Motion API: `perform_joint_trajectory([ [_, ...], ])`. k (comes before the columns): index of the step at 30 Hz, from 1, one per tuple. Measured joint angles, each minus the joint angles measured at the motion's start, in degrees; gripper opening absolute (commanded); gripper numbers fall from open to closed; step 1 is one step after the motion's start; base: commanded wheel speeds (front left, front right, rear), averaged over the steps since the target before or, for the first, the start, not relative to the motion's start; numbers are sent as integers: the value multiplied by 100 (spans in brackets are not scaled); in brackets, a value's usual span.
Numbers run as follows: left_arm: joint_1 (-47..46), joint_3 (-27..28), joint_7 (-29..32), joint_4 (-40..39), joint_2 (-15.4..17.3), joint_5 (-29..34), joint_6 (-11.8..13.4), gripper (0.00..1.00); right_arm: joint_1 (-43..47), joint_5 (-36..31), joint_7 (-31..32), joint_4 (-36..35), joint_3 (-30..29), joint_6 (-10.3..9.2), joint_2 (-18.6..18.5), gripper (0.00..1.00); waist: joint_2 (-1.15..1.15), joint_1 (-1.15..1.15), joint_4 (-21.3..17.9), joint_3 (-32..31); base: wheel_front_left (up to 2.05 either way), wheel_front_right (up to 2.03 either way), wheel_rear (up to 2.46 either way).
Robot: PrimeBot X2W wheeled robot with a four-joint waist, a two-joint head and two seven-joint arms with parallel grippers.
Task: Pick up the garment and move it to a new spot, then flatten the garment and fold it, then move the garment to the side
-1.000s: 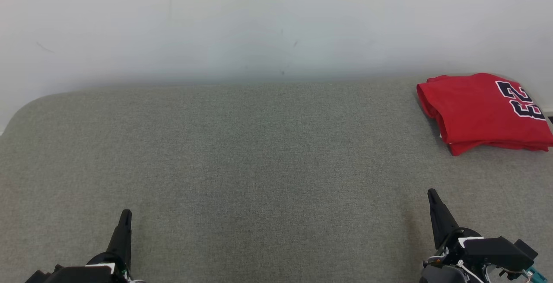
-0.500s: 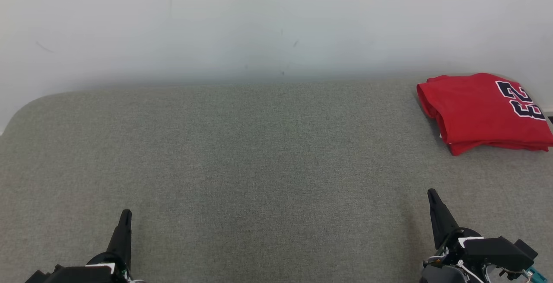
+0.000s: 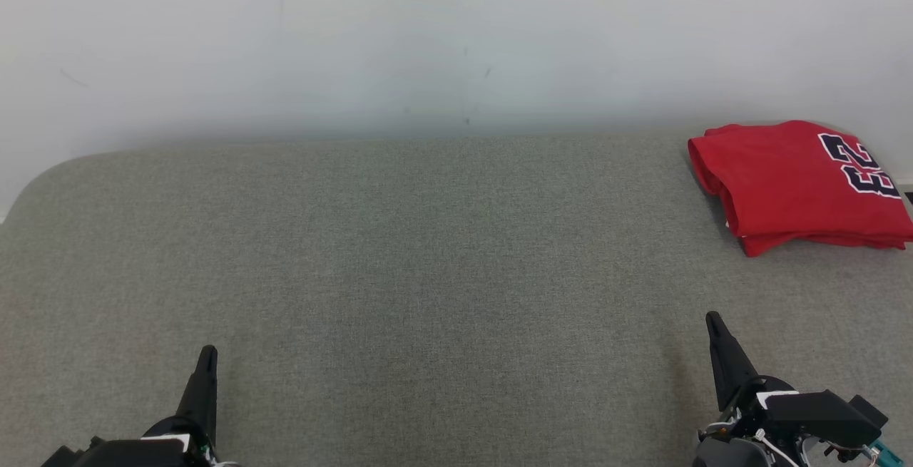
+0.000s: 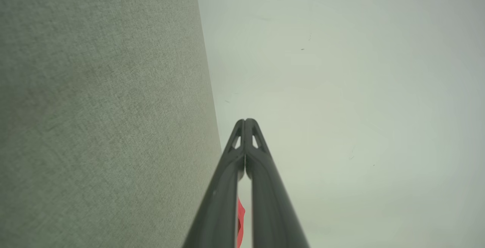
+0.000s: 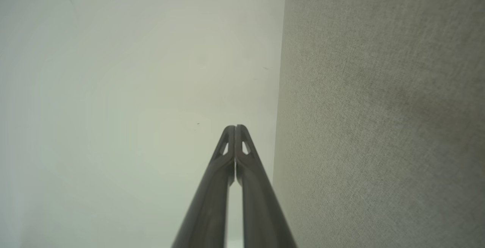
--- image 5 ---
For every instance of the grey fabric sofa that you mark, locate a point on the grey fabric sofa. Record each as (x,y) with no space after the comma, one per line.
(379,108)

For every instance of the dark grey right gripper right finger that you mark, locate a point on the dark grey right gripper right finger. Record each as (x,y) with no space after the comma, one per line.
(261,210)

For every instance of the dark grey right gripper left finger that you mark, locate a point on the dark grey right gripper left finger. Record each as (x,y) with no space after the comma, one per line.
(210,202)

